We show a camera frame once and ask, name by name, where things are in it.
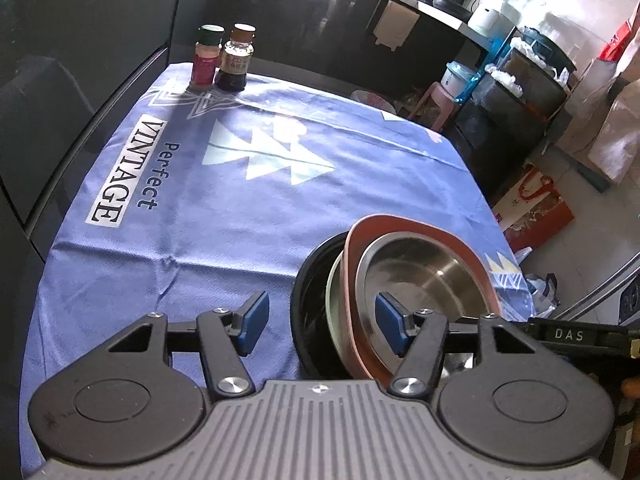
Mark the pink plastic stool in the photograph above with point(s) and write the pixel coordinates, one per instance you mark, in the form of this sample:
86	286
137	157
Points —
432	105

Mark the black plastic bowl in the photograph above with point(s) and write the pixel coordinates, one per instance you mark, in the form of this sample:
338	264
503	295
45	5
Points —
310	310

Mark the pale green plate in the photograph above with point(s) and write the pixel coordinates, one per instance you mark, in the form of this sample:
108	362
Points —
336	310

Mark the blue printed tablecloth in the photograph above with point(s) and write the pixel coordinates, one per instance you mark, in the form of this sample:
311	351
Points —
225	210

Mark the red-rimmed steel bowl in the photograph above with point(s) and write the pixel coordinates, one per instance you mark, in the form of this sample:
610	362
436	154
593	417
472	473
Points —
352	260

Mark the brown cap soy sauce bottle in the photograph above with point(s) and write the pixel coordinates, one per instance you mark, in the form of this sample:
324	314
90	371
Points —
234	62

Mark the hanging red bag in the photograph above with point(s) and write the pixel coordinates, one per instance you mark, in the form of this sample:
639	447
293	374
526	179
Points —
617	42

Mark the chrome metal bar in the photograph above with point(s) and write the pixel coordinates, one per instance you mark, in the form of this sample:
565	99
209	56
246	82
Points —
600	287

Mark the white plastic bag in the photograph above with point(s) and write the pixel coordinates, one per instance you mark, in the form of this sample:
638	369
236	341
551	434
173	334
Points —
506	80
540	60

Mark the green cap spice bottle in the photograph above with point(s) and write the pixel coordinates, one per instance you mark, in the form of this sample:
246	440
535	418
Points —
204	60

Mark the red gift bag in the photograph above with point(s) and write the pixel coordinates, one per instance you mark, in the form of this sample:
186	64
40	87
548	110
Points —
537	210

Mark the stainless steel bowl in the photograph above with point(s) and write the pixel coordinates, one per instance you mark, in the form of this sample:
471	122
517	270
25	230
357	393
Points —
425	270

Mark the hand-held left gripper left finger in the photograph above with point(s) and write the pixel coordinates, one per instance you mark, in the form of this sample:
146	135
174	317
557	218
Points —
254	320

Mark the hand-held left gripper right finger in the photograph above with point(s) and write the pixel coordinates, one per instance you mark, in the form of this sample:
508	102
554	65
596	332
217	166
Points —
390	320

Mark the pile of plastic bags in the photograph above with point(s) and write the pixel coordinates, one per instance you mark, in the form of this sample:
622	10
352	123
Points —
540	285

